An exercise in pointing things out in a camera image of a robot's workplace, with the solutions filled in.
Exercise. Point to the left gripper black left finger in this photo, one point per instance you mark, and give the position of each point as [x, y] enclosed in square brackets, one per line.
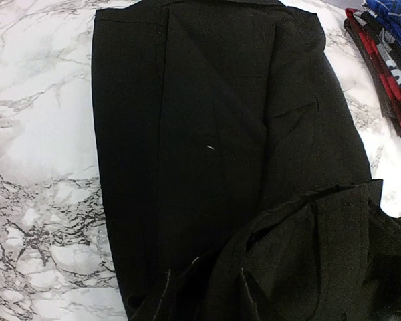
[159, 303]

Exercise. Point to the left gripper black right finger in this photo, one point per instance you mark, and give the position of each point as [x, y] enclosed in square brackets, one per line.
[254, 302]

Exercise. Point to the black long sleeve shirt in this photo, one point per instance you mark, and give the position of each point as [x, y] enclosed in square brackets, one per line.
[224, 142]

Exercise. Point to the red black plaid folded shirt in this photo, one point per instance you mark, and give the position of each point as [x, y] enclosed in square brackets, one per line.
[387, 89]

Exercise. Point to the blue plaid folded shirt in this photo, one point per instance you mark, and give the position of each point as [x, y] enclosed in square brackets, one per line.
[388, 13]

